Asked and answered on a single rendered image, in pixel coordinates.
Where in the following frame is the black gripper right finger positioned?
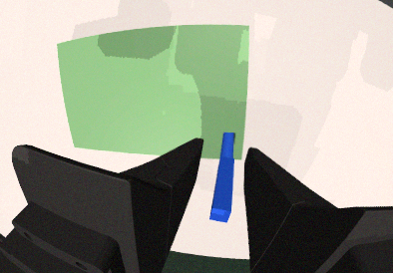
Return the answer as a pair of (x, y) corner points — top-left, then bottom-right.
(243, 146), (393, 273)

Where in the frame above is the blue pin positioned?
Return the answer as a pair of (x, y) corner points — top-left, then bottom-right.
(209, 133), (233, 222)

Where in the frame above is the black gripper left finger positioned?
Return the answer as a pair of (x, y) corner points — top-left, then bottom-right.
(12, 137), (204, 273)

